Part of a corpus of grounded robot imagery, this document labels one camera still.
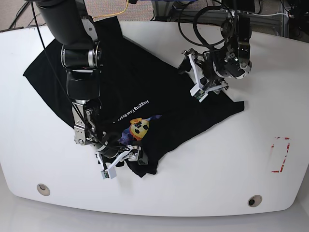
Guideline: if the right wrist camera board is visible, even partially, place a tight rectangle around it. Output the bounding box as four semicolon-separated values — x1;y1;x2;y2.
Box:
101;168;117;179

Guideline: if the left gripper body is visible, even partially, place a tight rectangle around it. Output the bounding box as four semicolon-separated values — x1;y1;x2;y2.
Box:
182;49;228;94

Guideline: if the left table grommet hole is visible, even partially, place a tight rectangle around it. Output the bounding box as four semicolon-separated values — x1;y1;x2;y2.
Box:
37;184;51;196

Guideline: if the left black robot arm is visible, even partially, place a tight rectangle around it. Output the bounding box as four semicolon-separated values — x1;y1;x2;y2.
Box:
178;0;255;102

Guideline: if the black t-shirt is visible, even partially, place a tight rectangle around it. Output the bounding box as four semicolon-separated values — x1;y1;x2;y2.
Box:
23;16;245;178

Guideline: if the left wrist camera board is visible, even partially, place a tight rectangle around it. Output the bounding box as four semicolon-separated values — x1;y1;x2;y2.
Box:
190;84;208;102

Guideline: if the yellow cable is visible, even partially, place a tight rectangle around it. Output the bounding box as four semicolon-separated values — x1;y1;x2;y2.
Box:
93;0;128;21

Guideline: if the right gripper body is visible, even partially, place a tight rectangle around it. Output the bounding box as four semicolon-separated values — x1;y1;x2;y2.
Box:
95;145;141;171

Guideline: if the black floor cable left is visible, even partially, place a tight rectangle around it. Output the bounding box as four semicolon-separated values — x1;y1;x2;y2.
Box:
9;0;46;29

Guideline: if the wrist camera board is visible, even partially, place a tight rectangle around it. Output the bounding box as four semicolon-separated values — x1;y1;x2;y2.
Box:
190;84;208;102
101;168;117;179

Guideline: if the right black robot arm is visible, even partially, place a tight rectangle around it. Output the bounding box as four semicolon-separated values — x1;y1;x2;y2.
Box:
33;0;148;171

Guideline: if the right table grommet hole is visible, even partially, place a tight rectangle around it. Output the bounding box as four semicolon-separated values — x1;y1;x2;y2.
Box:
248;195;263;207

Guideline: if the red tape rectangle marker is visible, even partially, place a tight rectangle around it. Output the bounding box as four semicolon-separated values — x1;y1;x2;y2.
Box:
268;137;291;173

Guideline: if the table grommet hole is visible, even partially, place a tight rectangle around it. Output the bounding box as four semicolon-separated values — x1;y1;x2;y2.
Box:
248;195;263;207
37;184;51;196

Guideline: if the white cable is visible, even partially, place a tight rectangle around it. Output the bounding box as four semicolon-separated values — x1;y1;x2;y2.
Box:
251;12;288;17

